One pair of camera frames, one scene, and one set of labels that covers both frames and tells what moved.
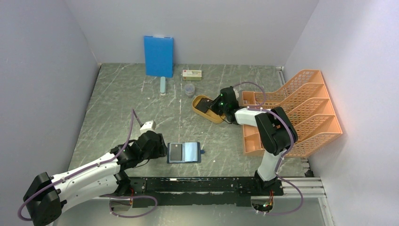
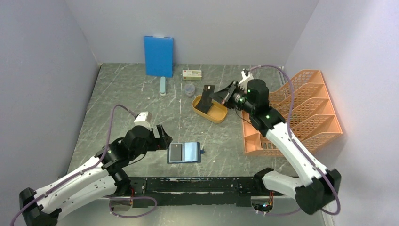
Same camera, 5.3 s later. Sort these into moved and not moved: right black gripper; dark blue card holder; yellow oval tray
Moved: right black gripper
Not moved: dark blue card holder; yellow oval tray
